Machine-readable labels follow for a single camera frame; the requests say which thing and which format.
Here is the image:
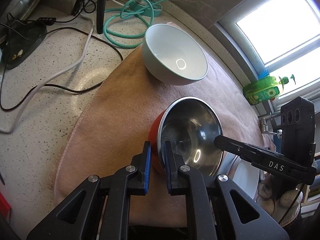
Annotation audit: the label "white plate with grey pattern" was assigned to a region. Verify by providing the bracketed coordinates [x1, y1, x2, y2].
[233, 160, 260, 199]

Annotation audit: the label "red bowl steel inside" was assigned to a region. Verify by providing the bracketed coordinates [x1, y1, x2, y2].
[148, 96, 223, 176]

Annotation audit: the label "large stainless steel bowl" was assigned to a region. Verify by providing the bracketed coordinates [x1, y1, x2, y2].
[217, 152, 241, 179]

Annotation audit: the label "gloved right hand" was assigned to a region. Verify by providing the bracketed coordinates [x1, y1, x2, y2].
[256, 174, 303, 228]

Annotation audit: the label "chrome sink faucet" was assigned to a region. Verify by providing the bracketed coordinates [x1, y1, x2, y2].
[258, 111, 283, 139]

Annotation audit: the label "green dish soap bottle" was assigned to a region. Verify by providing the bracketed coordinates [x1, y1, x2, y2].
[242, 74, 296, 106]

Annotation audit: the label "pink cloth mat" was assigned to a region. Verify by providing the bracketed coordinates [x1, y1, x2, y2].
[51, 21, 276, 228]

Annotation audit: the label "blue ribbed sponge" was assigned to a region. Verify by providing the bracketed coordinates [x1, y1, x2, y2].
[258, 69, 269, 80]

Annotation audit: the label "white bowl teal outside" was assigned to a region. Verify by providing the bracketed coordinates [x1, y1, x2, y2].
[142, 24, 208, 86]

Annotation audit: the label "black charger device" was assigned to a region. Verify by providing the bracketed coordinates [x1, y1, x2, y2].
[1, 17, 56, 69]

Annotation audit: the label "teal round power strip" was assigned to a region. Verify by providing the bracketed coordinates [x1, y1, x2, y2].
[125, 0, 163, 17]

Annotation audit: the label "black tripod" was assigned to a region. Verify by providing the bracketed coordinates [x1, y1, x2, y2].
[71, 0, 111, 35]

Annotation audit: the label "window frame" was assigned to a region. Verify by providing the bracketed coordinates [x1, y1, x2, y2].
[216, 0, 319, 108]

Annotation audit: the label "teal power cable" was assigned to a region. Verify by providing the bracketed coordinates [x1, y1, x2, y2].
[103, 0, 216, 49]

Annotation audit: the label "black cable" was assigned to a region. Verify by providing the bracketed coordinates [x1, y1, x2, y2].
[0, 0, 124, 112]

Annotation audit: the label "white plug and cable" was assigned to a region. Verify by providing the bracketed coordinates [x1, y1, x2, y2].
[0, 0, 151, 134]

